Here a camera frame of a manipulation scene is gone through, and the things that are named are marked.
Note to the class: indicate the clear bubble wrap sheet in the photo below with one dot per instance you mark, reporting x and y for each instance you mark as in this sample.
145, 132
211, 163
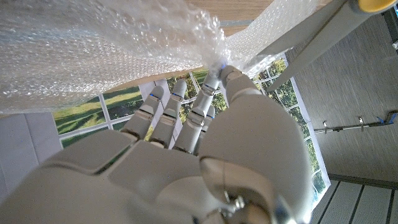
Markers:
93, 46

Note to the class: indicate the printed forest window backdrop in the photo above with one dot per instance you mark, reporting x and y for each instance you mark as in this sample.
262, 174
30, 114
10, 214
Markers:
93, 112

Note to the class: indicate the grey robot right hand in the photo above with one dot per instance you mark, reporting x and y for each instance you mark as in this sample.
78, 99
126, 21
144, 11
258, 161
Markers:
186, 180

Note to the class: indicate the dark wooden door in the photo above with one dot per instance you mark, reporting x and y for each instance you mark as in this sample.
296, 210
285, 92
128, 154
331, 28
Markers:
351, 93

